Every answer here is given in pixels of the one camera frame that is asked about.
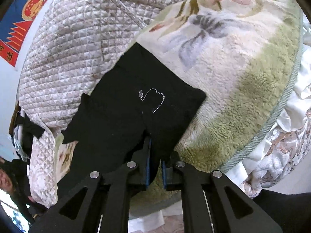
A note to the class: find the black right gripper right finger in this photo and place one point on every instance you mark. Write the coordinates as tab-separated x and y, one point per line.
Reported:
211	202

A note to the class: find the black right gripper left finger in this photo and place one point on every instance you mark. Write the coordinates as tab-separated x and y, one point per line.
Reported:
100	202

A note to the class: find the black pants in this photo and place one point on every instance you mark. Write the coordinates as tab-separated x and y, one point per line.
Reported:
139	98

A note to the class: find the white floral bed sheet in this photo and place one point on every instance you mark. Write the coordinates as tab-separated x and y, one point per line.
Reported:
287	143

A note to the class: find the person in dark clothes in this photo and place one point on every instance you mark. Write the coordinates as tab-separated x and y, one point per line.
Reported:
15	182

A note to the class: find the black garment at bedside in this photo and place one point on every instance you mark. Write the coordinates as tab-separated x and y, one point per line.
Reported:
24	132

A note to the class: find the floral green fleece blanket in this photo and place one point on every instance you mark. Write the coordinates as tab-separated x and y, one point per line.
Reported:
242	55

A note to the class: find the beige quilted comforter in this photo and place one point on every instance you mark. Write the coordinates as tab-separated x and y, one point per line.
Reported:
76	43

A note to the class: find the red blue wall poster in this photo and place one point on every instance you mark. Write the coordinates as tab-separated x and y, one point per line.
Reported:
16	18

